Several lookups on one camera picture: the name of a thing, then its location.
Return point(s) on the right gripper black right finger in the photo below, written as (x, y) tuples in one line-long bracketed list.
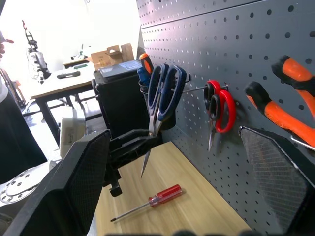
[(275, 172)]

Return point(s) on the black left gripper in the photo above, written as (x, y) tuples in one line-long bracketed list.
[(114, 172)]

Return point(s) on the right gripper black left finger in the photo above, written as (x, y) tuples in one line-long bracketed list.
[(61, 191)]

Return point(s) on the orange and black long-nose pliers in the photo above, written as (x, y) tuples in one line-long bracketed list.
[(283, 115)]

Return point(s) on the blue grey pegboard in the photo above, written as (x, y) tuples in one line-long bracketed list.
[(197, 37)]

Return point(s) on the black cabinet with grey top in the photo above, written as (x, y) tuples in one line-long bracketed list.
[(123, 105)]

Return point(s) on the black mesh holder cup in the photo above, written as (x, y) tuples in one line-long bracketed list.
[(169, 123)]

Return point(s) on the silver perforated round plate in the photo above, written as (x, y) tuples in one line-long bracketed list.
[(22, 184)]

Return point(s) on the white box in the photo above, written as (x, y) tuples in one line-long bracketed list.
[(71, 130)]

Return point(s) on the bystander in dark clothes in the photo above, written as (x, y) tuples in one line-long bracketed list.
[(14, 137)]

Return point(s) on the long metal pegboard hook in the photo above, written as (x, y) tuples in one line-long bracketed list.
[(194, 89)]

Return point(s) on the open cardboard box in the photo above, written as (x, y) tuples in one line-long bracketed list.
[(108, 57)]

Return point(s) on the wooden table with black legs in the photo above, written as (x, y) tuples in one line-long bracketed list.
[(64, 84)]

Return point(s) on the flat black object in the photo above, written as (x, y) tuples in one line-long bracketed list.
[(69, 74)]

